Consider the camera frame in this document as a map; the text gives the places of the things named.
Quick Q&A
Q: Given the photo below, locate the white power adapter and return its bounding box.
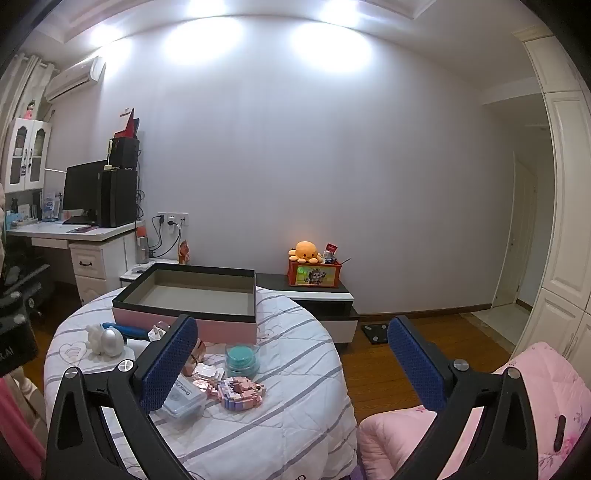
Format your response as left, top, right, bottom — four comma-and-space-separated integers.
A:
147, 321, 170, 342

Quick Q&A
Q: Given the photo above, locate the orange cap water bottle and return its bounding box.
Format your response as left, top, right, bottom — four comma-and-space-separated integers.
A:
135, 225, 149, 264

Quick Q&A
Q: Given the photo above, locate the clear dental flossers box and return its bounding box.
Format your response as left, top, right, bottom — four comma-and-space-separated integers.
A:
160, 374, 207, 422

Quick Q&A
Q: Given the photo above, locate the black computer monitor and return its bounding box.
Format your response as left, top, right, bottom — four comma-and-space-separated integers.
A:
62, 160, 107, 225

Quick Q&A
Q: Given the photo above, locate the blue comb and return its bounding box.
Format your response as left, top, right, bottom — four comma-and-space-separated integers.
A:
102, 322, 149, 341

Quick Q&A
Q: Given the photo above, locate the teal round clear case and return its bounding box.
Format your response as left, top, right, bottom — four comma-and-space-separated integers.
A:
224, 344, 259, 379

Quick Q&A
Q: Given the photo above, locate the white pink block toy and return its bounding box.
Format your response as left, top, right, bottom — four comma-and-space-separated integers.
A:
191, 363, 225, 398

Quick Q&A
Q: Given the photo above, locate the black floor scale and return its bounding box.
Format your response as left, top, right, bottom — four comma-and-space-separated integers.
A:
361, 323, 389, 345

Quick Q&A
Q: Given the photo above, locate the black computer tower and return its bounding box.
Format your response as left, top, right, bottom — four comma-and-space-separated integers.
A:
97, 168, 137, 228

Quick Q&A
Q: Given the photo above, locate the white wall power strip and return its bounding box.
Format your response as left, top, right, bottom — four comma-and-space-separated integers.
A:
157, 212, 189, 227

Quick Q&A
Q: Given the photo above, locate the pink block figure toy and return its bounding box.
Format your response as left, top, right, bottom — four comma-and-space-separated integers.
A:
217, 377, 266, 412

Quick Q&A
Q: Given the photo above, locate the black speaker box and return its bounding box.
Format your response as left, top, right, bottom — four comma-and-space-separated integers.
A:
108, 137, 139, 170

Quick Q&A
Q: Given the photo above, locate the white air conditioner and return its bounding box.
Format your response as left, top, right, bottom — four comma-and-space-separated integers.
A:
44, 56, 105, 103

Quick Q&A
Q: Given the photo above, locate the orange octopus plush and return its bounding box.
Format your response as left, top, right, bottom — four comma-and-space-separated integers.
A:
288, 241, 322, 265

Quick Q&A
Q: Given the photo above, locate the rose gold cylinder cup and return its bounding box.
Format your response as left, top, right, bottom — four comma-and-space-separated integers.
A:
182, 339, 206, 377

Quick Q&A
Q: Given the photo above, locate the red orange storage box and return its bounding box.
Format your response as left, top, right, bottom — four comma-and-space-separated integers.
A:
287, 261, 342, 288

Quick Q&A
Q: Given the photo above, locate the white desk with drawers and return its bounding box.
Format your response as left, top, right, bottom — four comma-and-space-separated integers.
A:
8, 221, 144, 304

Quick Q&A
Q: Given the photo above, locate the black white tv cabinet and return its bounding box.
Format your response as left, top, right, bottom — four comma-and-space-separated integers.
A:
119, 262, 361, 345

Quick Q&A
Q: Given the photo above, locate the white glass door cabinet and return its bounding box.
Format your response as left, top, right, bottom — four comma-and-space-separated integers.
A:
2, 118, 52, 193

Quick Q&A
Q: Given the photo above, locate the white striped table cloth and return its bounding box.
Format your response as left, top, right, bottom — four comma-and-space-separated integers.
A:
44, 288, 358, 479

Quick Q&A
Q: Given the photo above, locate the pink black storage box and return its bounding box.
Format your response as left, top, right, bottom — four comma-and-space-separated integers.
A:
112, 262, 257, 345

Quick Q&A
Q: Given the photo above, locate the pink quilt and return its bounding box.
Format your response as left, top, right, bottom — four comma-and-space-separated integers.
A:
358, 340, 591, 480

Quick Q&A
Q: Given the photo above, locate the black office chair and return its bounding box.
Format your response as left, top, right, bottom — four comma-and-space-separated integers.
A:
1, 237, 54, 317

